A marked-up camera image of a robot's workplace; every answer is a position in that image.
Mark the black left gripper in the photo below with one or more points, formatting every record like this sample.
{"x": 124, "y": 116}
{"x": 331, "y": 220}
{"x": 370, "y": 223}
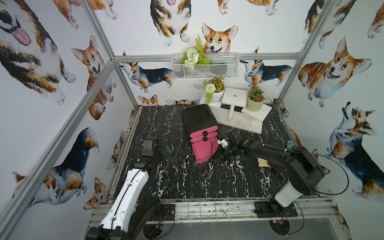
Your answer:
{"x": 165, "y": 151}

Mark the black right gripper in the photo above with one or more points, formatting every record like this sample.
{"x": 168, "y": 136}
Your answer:
{"x": 221, "y": 151}

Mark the dark blue pencil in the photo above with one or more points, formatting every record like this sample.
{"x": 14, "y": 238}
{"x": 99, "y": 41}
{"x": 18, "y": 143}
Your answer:
{"x": 212, "y": 148}
{"x": 173, "y": 161}

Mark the black drawer cabinet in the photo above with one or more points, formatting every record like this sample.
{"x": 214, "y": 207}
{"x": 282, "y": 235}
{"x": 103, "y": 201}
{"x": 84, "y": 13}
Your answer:
{"x": 199, "y": 119}

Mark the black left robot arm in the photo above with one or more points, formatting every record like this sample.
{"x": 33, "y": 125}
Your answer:
{"x": 128, "y": 216}

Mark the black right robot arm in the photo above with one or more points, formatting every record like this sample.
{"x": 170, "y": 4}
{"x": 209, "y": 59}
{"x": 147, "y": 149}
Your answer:
{"x": 299, "y": 165}

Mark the yellow sticky note pad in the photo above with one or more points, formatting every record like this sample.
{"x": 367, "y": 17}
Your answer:
{"x": 263, "y": 163}

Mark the white wooden stand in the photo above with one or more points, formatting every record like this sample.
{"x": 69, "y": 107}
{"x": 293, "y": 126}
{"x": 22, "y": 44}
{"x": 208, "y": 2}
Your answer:
{"x": 229, "y": 108}

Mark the green pot red flowers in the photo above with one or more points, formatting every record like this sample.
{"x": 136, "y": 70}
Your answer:
{"x": 255, "y": 98}

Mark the teal plastic scoop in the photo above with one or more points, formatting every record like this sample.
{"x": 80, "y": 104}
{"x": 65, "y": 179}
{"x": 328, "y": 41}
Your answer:
{"x": 290, "y": 144}

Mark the white pot orange flowers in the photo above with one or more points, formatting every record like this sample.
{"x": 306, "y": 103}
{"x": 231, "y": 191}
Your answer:
{"x": 213, "y": 88}

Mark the green fern with white flowers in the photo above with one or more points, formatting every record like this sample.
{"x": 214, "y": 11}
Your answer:
{"x": 195, "y": 56}

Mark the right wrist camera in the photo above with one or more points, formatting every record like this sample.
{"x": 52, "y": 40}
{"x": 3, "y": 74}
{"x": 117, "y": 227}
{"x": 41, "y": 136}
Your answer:
{"x": 223, "y": 143}

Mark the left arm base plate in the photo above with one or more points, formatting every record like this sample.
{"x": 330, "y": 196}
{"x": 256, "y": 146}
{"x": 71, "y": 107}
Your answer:
{"x": 153, "y": 213}

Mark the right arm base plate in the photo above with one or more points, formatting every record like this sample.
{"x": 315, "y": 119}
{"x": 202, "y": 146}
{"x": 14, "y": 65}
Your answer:
{"x": 272, "y": 209}

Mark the white wire basket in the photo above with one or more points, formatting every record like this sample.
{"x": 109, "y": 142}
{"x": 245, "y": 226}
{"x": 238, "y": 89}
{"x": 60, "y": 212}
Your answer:
{"x": 221, "y": 65}

